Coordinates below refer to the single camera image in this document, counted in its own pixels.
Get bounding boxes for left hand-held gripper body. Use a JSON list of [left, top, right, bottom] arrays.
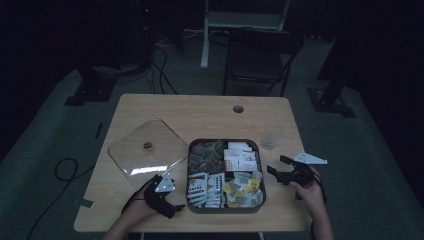
[[143, 172, 177, 220]]

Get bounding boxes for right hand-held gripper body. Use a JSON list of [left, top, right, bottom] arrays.
[[282, 150, 329, 188]]

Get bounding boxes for clear square lid gold knob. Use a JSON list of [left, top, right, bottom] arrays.
[[107, 117, 190, 191]]

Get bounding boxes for dark square compartment box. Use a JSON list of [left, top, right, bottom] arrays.
[[185, 138, 267, 215]]

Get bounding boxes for person's left hand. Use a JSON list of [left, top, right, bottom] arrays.
[[117, 184, 158, 228]]

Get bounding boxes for person's right hand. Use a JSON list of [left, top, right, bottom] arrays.
[[289, 166, 330, 220]]

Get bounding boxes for clear plastic cup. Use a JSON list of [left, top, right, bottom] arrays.
[[261, 124, 285, 151]]

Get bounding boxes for row of white black-print packets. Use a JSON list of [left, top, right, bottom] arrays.
[[187, 172, 226, 209]]

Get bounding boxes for pile of yellow-label tea bags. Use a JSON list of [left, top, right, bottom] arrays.
[[222, 170, 265, 209]]

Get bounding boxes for pile of white red-print packets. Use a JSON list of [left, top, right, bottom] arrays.
[[223, 141, 260, 173]]

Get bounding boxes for pile of dark mesh tea bags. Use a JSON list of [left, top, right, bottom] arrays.
[[189, 139, 225, 174]]

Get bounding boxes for black stand base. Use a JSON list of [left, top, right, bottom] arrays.
[[63, 66, 118, 107], [306, 66, 357, 119]]

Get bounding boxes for black folding chair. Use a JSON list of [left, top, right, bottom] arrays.
[[222, 27, 305, 98]]

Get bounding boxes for dark equipment rack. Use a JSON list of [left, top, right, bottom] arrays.
[[128, 0, 158, 68]]

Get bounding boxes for black looped floor cable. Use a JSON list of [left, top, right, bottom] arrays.
[[25, 157, 95, 240]]

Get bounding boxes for bundle of black floor cables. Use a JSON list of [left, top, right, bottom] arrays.
[[114, 44, 179, 96]]

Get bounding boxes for white metal desk frame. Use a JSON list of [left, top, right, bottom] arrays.
[[199, 0, 292, 70]]

